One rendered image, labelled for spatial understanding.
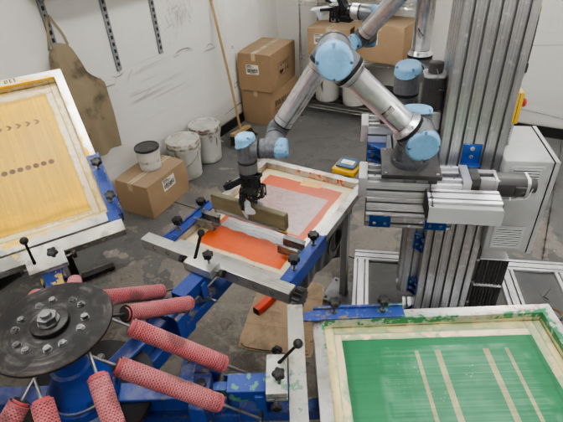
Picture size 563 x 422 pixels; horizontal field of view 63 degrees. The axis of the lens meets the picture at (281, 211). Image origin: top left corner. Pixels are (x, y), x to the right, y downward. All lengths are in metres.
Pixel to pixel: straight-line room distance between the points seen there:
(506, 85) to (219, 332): 2.00
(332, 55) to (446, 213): 0.73
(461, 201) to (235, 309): 1.67
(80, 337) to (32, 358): 0.11
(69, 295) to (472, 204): 1.38
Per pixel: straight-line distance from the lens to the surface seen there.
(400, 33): 4.72
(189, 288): 1.64
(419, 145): 1.62
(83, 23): 3.73
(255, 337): 2.78
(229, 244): 1.93
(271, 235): 1.94
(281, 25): 5.80
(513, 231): 2.24
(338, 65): 1.48
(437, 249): 2.31
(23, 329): 1.32
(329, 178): 2.27
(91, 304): 1.30
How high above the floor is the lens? 2.16
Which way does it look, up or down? 35 degrees down
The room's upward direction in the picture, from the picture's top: 4 degrees counter-clockwise
